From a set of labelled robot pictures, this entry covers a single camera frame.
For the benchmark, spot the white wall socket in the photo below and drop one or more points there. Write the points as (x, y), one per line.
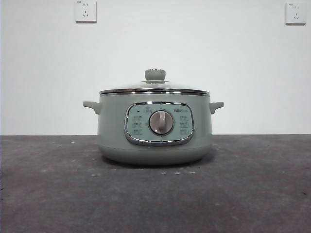
(85, 12)
(295, 14)

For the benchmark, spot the glass lid with green knob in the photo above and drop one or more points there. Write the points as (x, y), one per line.
(155, 74)

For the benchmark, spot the pale green electric cooking pot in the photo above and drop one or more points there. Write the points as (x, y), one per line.
(111, 136)

